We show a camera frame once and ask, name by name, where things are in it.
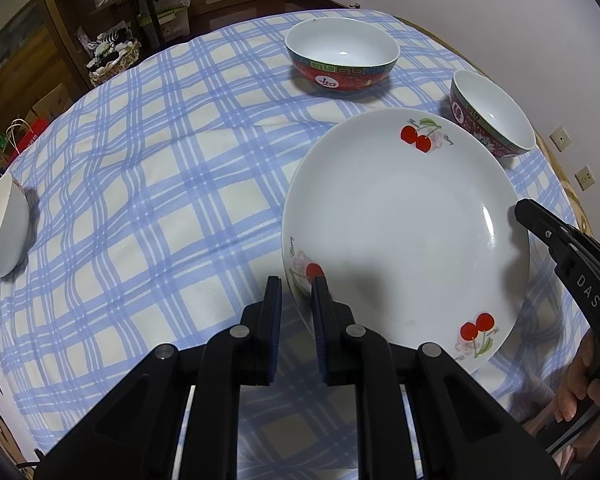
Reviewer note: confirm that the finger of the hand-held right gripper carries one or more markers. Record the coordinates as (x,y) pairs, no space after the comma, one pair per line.
(542,225)

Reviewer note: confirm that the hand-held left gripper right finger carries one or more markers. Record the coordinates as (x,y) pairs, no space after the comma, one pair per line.
(319,330)

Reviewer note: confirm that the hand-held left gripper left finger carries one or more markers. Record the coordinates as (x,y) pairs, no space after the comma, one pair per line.
(275,330)

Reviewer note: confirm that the white cherry print plate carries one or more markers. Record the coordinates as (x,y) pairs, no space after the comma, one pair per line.
(405,235)

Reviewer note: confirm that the small red patterned bowl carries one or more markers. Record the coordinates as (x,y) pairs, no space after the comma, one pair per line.
(490,105)

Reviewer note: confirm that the large bowl with red seal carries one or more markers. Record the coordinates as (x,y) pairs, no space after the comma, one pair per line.
(340,40)

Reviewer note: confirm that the plain white bowl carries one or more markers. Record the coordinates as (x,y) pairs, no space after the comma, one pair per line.
(0,230)

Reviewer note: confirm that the person's right hand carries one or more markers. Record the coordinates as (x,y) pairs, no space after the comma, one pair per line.
(572,390)

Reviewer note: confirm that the blue plaid cloth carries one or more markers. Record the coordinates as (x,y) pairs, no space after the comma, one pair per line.
(155,235)

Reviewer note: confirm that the wicker basket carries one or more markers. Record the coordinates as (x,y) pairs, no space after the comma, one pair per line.
(115,62)

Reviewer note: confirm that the red paper bag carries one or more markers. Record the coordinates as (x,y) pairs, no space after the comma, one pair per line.
(27,135)

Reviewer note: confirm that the brown cardboard box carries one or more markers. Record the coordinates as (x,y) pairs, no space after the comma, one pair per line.
(52,102)

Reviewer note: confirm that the clear plastic storage box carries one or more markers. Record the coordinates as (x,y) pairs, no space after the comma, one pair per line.
(172,15)

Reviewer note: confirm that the striped black white cloth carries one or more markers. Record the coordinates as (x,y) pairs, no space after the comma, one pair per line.
(110,37)

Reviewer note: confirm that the black stand table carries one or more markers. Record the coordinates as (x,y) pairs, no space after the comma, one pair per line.
(147,15)

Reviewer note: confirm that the wooden shelf cabinet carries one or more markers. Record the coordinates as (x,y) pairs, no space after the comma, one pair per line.
(45,35)

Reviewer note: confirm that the white wall outlet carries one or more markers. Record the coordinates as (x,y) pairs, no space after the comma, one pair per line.
(584,177)
(560,138)

